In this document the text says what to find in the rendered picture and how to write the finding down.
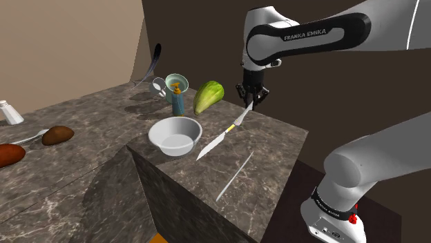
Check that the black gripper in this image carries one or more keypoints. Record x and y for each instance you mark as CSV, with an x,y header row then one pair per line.
x,y
253,79

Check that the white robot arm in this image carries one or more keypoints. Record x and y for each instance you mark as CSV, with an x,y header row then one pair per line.
x,y
347,168

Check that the green lettuce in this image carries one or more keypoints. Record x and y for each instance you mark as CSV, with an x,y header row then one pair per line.
x,y
207,96

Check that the silver knife with yellow band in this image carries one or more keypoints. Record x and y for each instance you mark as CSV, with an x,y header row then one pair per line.
x,y
215,143

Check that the blue soap bottle orange pump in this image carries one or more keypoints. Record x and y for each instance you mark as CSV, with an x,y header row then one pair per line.
x,y
177,102

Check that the pale green bowl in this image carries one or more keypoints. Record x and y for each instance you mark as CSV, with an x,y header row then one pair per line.
x,y
178,80

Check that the thin grey rod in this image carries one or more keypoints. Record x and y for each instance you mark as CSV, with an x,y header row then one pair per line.
x,y
234,176

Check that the white bowl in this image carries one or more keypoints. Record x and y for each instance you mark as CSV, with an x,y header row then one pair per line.
x,y
175,134

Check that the white mug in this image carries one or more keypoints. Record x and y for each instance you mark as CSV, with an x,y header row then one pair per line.
x,y
157,86

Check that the black curved ladle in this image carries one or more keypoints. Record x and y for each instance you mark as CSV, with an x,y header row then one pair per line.
x,y
155,57

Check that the silver spoon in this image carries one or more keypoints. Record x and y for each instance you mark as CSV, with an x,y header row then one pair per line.
x,y
28,137

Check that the white salt shaker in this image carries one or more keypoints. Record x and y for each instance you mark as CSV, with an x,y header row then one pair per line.
x,y
10,113

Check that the reddish brown potato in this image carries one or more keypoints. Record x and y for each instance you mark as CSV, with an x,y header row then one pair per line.
x,y
10,155

